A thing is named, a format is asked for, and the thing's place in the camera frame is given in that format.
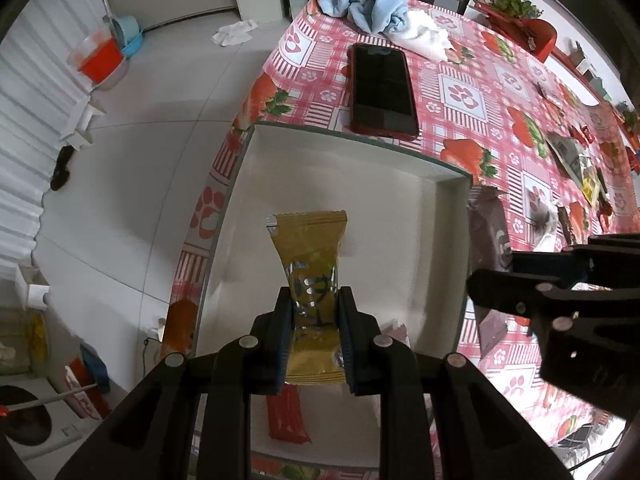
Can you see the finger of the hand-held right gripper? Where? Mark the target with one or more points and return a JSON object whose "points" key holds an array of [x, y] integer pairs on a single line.
{"points": [[500, 290], [540, 262]]}

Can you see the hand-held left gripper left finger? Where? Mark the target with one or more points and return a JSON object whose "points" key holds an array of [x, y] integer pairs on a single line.
{"points": [[285, 340]]}

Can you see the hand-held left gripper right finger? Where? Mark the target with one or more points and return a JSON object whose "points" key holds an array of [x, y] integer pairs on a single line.
{"points": [[347, 340]]}

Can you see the clear packet dark contents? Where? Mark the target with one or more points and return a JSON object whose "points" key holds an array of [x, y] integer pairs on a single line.
{"points": [[565, 225]]}

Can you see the mauve snack packet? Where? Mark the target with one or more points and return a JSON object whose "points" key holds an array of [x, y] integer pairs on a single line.
{"points": [[487, 230]]}

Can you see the white cardboard box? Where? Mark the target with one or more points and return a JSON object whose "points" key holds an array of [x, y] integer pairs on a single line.
{"points": [[350, 185]]}

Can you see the pink snack packet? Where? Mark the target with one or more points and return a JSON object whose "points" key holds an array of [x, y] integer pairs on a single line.
{"points": [[397, 332]]}

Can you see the orange-red flat snack packet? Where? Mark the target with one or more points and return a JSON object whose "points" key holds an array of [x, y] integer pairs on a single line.
{"points": [[287, 417]]}

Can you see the small yellow snack packet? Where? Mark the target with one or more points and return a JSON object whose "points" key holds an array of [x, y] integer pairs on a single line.
{"points": [[591, 187]]}

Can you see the grey snack packet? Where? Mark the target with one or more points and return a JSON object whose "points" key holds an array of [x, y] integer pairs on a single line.
{"points": [[567, 157]]}

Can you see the strawberry print tablecloth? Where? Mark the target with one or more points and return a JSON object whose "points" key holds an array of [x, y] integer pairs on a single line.
{"points": [[465, 90]]}

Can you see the blue plastic bag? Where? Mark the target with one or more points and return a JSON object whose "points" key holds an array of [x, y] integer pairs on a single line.
{"points": [[95, 367]]}

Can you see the black smartphone red case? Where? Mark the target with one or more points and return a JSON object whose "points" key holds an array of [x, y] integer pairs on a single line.
{"points": [[382, 90]]}

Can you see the red-tipped broom stick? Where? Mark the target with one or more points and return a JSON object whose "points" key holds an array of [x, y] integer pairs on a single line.
{"points": [[50, 400]]}

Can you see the yellow plastic bag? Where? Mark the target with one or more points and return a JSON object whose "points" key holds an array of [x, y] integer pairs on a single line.
{"points": [[39, 342]]}

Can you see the white cloth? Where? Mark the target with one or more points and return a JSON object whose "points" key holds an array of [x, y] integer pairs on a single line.
{"points": [[425, 35]]}

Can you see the white washing machine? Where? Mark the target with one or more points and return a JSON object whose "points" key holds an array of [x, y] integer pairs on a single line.
{"points": [[30, 425]]}

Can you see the black slipper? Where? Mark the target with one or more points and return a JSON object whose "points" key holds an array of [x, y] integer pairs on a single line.
{"points": [[61, 170]]}

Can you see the white plastic stool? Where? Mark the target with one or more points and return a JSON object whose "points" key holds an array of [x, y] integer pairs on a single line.
{"points": [[80, 125]]}

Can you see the white rag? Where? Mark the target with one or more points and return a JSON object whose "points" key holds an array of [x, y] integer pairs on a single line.
{"points": [[235, 32]]}

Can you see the light blue towel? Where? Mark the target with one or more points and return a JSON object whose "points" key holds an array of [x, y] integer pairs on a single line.
{"points": [[365, 0]]}

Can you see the clear bucket red contents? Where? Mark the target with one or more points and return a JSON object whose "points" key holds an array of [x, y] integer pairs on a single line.
{"points": [[100, 65]]}

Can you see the white pleated curtain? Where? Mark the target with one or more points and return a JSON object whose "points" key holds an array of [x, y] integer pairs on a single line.
{"points": [[30, 110]]}

